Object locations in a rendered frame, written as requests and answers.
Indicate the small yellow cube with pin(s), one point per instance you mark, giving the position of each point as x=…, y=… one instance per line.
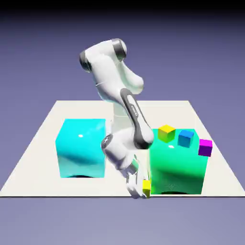
x=166, y=132
x=146, y=186

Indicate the small magenta cube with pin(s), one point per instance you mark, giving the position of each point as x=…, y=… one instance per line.
x=205, y=147

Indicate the large green box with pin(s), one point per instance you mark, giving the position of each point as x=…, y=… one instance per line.
x=178, y=168

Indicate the small blue cube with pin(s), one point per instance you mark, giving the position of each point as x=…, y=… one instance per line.
x=185, y=138

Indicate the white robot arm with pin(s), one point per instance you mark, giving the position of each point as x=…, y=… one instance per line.
x=107, y=63

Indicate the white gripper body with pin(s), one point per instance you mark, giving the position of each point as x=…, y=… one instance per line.
x=134, y=184

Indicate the large cyan box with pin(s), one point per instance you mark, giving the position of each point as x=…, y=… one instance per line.
x=80, y=147

